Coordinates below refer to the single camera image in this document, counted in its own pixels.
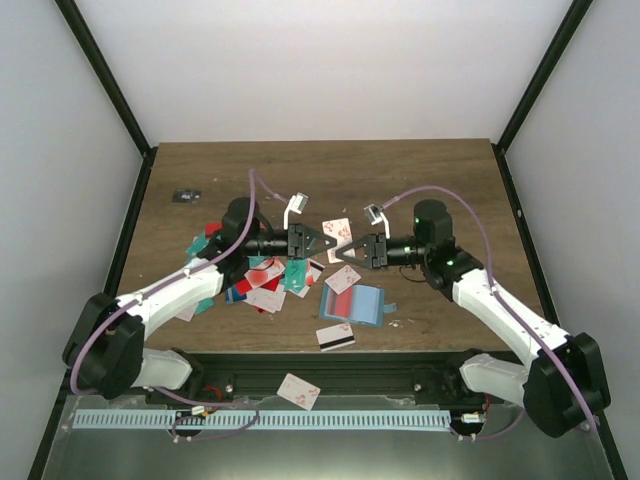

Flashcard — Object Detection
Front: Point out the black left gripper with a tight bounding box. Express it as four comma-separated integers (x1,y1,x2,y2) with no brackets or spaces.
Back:
244,224,337,260

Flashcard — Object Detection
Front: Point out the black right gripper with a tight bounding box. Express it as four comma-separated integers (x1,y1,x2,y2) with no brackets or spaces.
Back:
337,232,431,271

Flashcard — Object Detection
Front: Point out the white floral card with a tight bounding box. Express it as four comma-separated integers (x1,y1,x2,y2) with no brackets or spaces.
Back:
277,373,321,411
322,218,353,264
325,265,361,295

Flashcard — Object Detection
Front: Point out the blue card holder wallet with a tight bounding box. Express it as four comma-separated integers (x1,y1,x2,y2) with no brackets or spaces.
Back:
318,284,397,327

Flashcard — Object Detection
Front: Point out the red white circle card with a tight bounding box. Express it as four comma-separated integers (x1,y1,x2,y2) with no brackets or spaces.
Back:
327,289,352,319

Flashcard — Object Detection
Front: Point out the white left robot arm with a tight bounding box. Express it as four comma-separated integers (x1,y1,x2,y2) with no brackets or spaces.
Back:
62,197,337,404

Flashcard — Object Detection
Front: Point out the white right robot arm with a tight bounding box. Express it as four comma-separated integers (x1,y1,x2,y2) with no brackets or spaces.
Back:
311,199,611,438

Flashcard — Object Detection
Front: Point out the white striped card on table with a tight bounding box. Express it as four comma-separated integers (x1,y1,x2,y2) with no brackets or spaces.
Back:
316,323,355,352

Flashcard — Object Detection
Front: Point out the black VIP card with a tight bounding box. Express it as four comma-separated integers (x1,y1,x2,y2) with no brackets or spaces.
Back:
171,189,202,204

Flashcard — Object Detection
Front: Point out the light blue slotted strip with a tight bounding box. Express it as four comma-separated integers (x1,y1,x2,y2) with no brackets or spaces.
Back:
72,409,451,432

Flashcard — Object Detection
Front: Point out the metal front plate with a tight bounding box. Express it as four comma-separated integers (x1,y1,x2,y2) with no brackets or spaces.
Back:
43,397,613,479

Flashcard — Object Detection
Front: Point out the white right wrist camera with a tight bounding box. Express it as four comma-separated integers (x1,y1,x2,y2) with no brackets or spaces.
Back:
364,204,390,239

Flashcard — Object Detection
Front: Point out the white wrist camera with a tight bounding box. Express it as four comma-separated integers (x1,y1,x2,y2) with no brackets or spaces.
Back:
283,192,309,230
364,204,390,239

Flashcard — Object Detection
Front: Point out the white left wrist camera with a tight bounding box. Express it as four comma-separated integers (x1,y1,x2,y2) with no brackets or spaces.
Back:
283,192,309,230

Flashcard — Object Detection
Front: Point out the black front mounting rail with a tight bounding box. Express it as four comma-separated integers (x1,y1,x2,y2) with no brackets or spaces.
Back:
64,351,501,406

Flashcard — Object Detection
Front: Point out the white floral card on rail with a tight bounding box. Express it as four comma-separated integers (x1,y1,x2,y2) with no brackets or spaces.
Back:
277,373,321,411

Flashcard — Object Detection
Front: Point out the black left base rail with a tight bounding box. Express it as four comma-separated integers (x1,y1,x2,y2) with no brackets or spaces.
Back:
82,147,159,366

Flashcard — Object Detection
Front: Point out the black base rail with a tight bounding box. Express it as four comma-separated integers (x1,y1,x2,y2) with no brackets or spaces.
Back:
82,147,159,366
491,144,560,326

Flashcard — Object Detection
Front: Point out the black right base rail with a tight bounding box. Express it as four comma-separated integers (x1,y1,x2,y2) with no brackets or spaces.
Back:
491,144,560,326

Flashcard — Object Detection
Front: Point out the black right frame post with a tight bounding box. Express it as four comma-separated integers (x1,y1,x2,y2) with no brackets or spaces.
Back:
493,0,593,154

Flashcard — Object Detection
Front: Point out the black frame post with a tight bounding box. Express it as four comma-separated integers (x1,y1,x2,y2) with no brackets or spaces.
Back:
493,0,593,154
54,0,152,157

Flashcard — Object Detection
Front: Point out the black left frame post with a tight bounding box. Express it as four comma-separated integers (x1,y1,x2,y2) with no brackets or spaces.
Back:
54,0,152,157

